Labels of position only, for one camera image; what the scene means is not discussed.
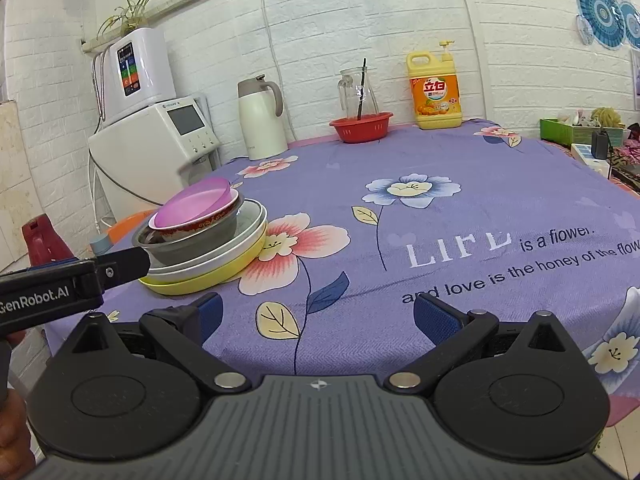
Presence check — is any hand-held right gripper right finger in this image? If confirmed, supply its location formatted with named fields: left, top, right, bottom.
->
left=384, top=292, right=582, bottom=395

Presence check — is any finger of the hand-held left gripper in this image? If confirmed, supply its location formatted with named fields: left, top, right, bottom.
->
left=94, top=246, right=152, bottom=292

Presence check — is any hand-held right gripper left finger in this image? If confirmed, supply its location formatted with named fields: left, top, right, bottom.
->
left=65, top=291, right=253, bottom=394

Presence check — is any yellow plate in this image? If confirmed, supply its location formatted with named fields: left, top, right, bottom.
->
left=138, top=232, right=269, bottom=296

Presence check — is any stainless steel bowl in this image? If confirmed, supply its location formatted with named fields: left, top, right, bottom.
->
left=131, top=195, right=246, bottom=267

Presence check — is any white plate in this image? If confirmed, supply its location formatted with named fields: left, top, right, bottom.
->
left=142, top=199, right=269, bottom=284

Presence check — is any purple plastic bowl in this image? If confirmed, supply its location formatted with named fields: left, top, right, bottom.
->
left=153, top=177, right=233, bottom=231

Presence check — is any white floral bowl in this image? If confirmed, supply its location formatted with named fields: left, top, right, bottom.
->
left=149, top=187, right=241, bottom=239

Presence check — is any person's left hand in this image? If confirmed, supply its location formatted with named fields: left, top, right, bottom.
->
left=0, top=329, right=34, bottom=468

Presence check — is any red plastic container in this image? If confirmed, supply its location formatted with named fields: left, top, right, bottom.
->
left=21, top=213, right=79, bottom=267

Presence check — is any purple floral tablecloth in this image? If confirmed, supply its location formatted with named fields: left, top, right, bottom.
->
left=42, top=117, right=640, bottom=431

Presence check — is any white appliance with screen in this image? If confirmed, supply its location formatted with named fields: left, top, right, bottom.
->
left=88, top=94, right=222, bottom=233

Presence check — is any white thermos jug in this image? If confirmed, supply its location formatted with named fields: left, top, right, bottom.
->
left=236, top=74, right=289, bottom=162

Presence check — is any red plastic basket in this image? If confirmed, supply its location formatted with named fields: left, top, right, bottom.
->
left=329, top=112, right=394, bottom=144

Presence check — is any white water purifier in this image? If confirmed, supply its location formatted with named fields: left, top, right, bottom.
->
left=91, top=27, right=177, bottom=128

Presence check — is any white power strip with plug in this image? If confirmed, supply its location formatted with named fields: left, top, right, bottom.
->
left=571, top=143, right=611, bottom=179

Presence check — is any green cardboard box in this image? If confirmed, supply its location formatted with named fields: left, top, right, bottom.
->
left=539, top=117, right=632, bottom=150

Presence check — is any yellow detergent bottle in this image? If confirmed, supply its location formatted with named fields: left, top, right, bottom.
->
left=405, top=41, right=463, bottom=131

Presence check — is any glass pitcher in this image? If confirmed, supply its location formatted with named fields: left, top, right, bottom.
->
left=338, top=66, right=381, bottom=122

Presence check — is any dark stirring stick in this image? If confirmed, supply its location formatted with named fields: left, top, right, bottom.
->
left=357, top=58, right=369, bottom=121

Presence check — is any red patterned cloth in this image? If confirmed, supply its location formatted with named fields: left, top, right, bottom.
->
left=611, top=137, right=640, bottom=183

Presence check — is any green potted plant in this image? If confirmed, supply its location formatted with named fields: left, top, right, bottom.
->
left=96, top=0, right=170, bottom=41

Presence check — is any yellow bath sponge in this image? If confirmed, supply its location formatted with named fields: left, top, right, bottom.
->
left=590, top=108, right=623, bottom=129

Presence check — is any large blue paper fan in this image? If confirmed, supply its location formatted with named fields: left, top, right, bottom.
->
left=575, top=0, right=627, bottom=51

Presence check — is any small blue paper fan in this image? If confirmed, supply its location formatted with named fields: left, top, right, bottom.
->
left=617, top=0, right=640, bottom=52

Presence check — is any white wall cable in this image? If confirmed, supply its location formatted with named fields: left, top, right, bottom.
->
left=461, top=0, right=489, bottom=122

